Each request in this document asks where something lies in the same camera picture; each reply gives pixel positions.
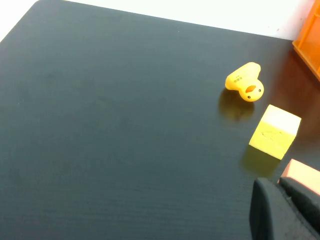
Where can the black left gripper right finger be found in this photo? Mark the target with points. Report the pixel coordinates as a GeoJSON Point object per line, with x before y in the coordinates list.
{"type": "Point", "coordinates": [305, 202]}

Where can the yellow foam cube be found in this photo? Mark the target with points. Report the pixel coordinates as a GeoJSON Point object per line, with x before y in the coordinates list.
{"type": "Point", "coordinates": [272, 135]}

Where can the salmon pink foam cube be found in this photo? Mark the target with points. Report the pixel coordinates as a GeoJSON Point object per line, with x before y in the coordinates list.
{"type": "Point", "coordinates": [302, 175]}

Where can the yellow rubber duck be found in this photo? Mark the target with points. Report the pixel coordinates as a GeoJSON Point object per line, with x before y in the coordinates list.
{"type": "Point", "coordinates": [243, 77]}

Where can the orange plastic cutlery holder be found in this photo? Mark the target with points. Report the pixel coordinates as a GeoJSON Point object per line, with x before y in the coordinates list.
{"type": "Point", "coordinates": [310, 42]}

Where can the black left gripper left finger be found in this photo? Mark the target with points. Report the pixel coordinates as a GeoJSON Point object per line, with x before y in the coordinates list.
{"type": "Point", "coordinates": [270, 215]}

